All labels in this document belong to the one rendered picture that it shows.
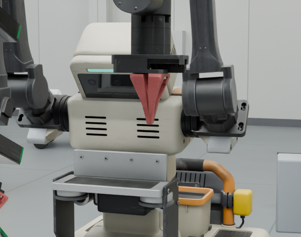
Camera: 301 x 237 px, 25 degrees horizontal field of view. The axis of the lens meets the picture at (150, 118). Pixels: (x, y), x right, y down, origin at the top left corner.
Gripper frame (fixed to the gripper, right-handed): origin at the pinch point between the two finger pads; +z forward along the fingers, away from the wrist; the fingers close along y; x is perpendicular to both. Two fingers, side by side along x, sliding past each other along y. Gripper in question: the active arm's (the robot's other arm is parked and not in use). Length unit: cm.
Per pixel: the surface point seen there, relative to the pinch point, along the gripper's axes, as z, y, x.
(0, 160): 4.7, -16.9, -14.0
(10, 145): 2.6, -15.3, -14.6
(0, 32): -11.7, -16.1, -15.6
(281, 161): 1.0, 18.8, -32.3
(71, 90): 41, -336, 1016
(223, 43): -39, -76, 982
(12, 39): -10.8, -15.3, -13.7
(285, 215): 6.1, 19.3, -32.2
